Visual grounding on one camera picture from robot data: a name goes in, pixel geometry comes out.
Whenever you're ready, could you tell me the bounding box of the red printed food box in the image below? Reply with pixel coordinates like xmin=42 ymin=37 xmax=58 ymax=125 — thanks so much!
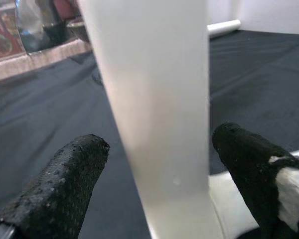
xmin=0 ymin=9 xmax=23 ymax=61

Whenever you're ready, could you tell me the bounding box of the beige patterned cloth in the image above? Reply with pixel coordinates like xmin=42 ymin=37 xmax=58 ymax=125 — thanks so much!
xmin=0 ymin=38 xmax=93 ymax=85

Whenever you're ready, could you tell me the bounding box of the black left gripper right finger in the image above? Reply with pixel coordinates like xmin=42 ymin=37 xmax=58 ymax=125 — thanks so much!
xmin=211 ymin=121 xmax=299 ymax=239

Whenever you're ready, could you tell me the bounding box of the white plastic table leg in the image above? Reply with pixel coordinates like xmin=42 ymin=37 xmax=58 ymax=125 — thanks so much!
xmin=76 ymin=0 xmax=225 ymax=239
xmin=206 ymin=19 xmax=242 ymax=40

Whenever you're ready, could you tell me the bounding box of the black table cloth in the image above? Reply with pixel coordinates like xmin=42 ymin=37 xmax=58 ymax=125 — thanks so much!
xmin=0 ymin=28 xmax=299 ymax=239

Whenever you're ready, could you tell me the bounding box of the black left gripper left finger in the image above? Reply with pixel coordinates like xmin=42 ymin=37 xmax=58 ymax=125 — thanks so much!
xmin=0 ymin=133 xmax=111 ymax=239

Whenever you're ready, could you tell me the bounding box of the black plastic bag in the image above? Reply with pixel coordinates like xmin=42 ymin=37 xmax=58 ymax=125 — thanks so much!
xmin=14 ymin=0 xmax=68 ymax=55

